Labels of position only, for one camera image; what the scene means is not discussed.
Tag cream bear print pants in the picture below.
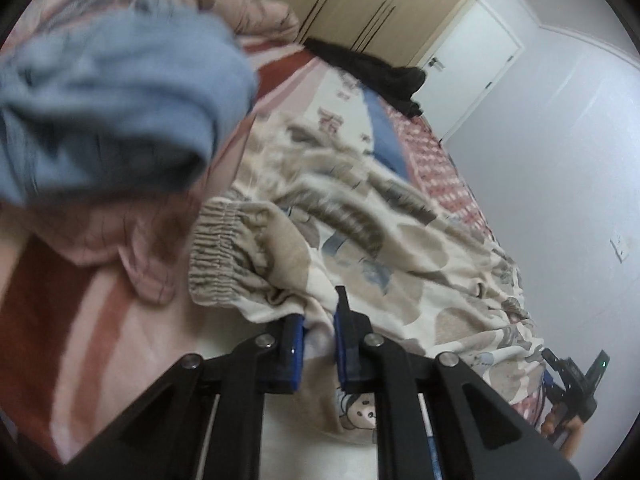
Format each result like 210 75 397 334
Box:
189 113 544 444

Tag right hand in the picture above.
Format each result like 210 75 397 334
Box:
539 405 585 460

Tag pink plaid duvet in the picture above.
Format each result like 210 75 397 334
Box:
1 0 298 304

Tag red striped dotted bed blanket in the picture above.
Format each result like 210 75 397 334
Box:
0 39 551 466

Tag black garment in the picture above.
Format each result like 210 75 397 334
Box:
304 38 427 118

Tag blue grey garment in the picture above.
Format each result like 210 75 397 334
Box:
1 9 258 207

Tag white door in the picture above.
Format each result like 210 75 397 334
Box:
414 0 522 141

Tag white wall socket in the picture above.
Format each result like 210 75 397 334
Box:
610 234 629 263

